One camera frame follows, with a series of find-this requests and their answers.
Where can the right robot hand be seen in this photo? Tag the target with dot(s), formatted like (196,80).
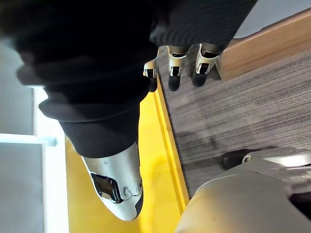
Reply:
(97,72)

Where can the dark robot foot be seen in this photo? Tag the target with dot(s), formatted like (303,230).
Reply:
(233,159)

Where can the wooden skirting board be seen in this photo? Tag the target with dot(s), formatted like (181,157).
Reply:
(267,46)

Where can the white rack frame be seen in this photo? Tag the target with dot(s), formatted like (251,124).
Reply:
(22,184)

